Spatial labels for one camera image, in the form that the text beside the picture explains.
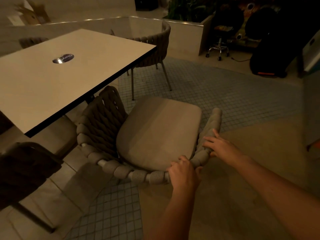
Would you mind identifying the person's left forearm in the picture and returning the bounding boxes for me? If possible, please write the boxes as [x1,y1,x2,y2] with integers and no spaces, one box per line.
[143,183,202,240]

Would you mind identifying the white stone planter box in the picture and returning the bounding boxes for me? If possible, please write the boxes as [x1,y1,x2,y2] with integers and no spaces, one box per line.
[130,15,215,58]

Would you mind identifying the person's right forearm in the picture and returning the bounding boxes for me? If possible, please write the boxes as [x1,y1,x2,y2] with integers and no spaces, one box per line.
[234,155,320,240]

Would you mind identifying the round dark table sticker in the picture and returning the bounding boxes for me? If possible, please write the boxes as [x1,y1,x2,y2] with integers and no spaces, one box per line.
[52,54,75,64]

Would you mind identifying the green leafy plant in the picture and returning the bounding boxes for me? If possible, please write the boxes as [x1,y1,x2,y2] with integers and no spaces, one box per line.
[167,0,217,23]

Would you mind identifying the large black speaker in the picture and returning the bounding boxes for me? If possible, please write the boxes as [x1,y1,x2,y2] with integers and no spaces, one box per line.
[244,7,304,78]

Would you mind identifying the person's right hand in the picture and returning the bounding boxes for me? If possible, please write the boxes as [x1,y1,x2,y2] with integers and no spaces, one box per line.
[202,128,244,167]

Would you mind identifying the person's left hand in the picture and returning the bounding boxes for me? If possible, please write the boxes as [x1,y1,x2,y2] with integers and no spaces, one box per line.
[166,155,203,192]

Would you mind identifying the cardboard box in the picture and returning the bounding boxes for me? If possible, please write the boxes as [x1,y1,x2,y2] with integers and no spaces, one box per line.
[15,2,50,26]

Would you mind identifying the white rectangular table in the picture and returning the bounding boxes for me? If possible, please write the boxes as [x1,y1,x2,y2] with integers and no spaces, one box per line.
[0,28,157,138]

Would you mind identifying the beige seat cushion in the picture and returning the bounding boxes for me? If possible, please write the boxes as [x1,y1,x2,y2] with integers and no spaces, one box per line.
[116,95,202,172]

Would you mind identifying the black swivel stool chrome base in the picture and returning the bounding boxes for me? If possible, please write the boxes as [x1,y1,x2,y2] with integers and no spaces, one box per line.
[205,4,244,61]

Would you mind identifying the woven rope armchair with cushion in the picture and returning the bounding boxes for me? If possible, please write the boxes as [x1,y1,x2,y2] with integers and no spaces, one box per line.
[76,85,223,185]

